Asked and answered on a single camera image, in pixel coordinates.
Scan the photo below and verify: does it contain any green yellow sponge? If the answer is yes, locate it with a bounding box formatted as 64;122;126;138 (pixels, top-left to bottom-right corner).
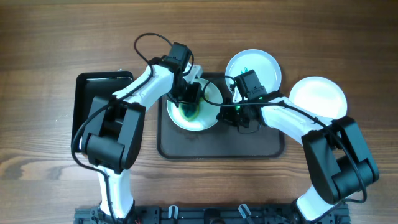
178;103;199;121

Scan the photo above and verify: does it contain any white plate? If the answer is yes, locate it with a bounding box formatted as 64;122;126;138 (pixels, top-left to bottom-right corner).
166;83;223;131
225;49;282;93
289;77;348;119

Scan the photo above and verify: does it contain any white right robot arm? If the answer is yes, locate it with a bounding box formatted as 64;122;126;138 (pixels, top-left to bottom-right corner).
220;91;379;223

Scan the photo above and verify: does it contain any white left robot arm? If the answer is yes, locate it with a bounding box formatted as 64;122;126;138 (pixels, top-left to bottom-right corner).
71;57;203;223

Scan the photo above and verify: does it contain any large dark serving tray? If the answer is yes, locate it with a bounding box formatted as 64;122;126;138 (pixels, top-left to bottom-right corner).
156;73;285;161

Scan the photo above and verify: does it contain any small black water tray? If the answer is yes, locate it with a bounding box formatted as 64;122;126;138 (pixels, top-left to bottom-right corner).
71;70;134;141

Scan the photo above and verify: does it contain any black mounting rail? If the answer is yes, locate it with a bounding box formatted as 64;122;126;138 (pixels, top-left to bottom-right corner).
73;204;351;224

